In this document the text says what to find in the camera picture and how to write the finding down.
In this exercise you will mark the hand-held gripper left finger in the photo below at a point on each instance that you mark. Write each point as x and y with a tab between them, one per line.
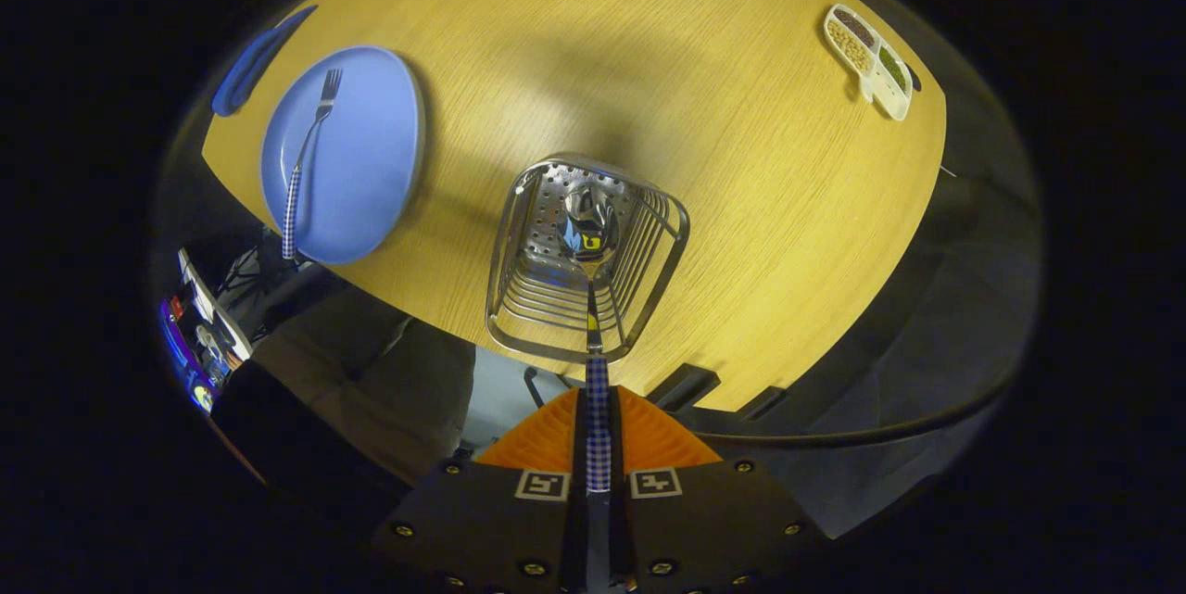
576	529

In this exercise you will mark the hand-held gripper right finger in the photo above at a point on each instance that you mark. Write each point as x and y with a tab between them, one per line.
621	529

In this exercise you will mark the white laptop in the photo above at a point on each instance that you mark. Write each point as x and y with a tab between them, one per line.
213	307

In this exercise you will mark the blue round plate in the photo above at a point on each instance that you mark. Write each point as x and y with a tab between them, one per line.
361	158

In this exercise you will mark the purple lit screen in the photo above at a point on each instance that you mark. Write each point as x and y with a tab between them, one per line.
181	358

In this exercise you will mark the white divided bean dish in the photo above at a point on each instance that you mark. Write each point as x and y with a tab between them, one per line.
891	98

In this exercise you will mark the blue cloth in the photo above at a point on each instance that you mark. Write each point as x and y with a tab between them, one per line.
246	75

